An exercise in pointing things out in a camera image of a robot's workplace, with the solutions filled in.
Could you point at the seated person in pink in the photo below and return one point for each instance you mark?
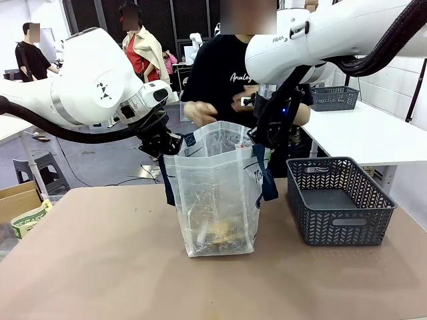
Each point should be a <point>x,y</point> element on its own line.
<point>171,63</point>

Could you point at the green white carton box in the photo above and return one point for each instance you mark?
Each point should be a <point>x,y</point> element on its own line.
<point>30,220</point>

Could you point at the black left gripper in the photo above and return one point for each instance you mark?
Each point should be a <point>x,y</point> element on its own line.
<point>155,138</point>

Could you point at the small grey plastic basket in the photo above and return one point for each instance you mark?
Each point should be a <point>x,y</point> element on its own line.
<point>333,98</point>

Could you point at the metal mannequin floor stand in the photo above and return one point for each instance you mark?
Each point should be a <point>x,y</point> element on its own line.
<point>148,171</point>

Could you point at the black tripod leg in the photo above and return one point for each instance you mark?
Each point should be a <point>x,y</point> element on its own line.
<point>414,93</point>

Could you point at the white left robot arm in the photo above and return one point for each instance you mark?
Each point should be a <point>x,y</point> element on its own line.
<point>90,76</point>

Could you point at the person in black T-shirt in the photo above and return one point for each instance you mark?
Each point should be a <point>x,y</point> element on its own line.
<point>217,73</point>

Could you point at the red white packaged item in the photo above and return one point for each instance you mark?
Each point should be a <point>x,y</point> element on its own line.
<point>241,144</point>

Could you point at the clear plastic container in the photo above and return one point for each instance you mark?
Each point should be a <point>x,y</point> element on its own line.
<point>183,115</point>

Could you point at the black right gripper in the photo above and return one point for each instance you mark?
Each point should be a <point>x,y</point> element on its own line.
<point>278,136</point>

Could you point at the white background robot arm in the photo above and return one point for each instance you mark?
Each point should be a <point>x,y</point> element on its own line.
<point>197,41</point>

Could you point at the person's left hand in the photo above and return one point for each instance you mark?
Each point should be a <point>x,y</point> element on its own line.
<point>237,101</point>

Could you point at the tan snack packages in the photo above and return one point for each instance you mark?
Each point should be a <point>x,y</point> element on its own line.
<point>221,230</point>

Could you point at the person's right hand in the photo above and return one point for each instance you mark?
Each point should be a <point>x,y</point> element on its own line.
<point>200,113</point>

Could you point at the brown cardboard box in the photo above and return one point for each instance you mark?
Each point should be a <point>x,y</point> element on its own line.
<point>16,203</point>

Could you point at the small white table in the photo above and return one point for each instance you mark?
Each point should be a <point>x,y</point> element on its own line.
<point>8,130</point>

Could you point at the person's left forearm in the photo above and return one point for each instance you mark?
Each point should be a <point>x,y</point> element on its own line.
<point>302,115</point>

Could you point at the grey step stool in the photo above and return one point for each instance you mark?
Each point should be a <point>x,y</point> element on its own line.
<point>50,166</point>

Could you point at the large white table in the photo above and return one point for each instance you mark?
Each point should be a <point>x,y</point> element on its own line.
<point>367,136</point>

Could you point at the mannequin with cream jacket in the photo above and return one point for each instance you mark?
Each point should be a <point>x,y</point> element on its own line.
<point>140,50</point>

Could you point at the large grey plastic basket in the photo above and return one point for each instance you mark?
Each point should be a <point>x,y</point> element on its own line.
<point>343,230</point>

